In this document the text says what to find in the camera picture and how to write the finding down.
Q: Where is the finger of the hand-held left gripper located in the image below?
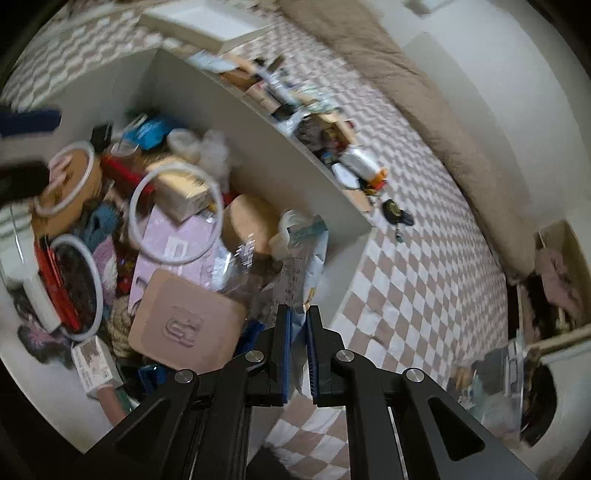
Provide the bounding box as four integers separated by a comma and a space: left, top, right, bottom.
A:
0, 161, 51, 204
0, 107, 63, 138

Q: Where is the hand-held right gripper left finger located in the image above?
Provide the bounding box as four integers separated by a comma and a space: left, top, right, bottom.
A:
69, 302, 293, 480

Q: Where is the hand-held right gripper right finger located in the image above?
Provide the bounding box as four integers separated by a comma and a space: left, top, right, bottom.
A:
305, 304, 541, 480

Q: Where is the silver blue mask pouch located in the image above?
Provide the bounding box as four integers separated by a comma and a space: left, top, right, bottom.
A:
272, 216, 331, 393

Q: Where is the large white box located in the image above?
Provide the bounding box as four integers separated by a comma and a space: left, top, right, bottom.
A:
0, 46, 375, 457

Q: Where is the round cork coaster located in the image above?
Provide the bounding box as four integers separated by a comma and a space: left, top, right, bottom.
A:
32, 148, 105, 232

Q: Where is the small black box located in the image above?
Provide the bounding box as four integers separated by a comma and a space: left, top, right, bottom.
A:
90, 122, 114, 148

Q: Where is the dark red tube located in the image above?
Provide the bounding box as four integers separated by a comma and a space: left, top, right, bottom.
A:
100, 154, 153, 195

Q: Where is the tan square case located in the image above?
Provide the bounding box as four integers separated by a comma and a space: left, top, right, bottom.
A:
128, 268, 247, 371

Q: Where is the blue packet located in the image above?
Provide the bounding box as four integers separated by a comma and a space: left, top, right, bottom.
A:
124, 115, 178, 151

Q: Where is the checkered bed sheet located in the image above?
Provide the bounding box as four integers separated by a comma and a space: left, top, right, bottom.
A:
0, 0, 515, 480

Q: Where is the round wooden box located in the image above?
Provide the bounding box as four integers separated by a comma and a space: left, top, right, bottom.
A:
222, 194, 278, 257

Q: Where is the lilac flat box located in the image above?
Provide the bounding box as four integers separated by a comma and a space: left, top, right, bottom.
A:
129, 203, 222, 315

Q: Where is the white cotton puff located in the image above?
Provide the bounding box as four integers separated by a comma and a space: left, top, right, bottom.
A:
167, 128, 200, 158

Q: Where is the gold foil packet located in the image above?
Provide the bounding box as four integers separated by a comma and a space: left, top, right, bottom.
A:
154, 157, 211, 222

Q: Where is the printed plastic bag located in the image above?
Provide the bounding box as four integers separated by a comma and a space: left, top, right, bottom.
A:
450, 342, 527, 421

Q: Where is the white square case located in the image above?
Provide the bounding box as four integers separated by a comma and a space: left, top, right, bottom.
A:
331, 162, 362, 189

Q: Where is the small white printed box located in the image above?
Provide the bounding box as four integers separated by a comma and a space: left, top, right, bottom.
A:
71, 337, 123, 393

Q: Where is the shallow white box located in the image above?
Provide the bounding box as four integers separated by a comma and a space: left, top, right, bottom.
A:
139, 0, 278, 54

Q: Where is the white orange pack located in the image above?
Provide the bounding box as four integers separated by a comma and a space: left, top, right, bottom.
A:
342, 147, 389, 190

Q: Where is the pink clothes pile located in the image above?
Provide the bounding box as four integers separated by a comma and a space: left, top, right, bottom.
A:
538, 249, 587, 315

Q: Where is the wooden closet shelf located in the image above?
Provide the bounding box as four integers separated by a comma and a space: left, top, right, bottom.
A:
508, 219, 591, 352

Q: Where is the beige duvet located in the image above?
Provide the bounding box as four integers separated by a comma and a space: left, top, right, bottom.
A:
277, 0, 536, 278

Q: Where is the white plastic ring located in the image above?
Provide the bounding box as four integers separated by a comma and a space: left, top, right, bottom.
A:
128, 165, 225, 265
34, 141, 99, 217
48, 234, 105, 341

